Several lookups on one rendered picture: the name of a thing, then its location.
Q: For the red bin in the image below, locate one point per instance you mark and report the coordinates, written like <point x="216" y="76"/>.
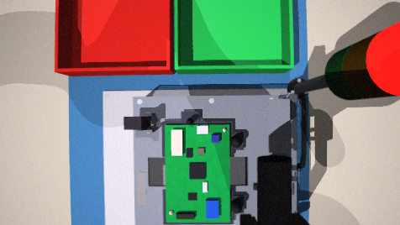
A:
<point x="103" y="37"/>

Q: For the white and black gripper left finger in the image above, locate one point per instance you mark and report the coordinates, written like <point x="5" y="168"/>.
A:
<point x="247" y="219"/>

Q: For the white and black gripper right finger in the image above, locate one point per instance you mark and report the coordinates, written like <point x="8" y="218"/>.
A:
<point x="297" y="219"/>

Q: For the green bin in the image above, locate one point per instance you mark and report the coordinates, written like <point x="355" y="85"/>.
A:
<point x="233" y="36"/>

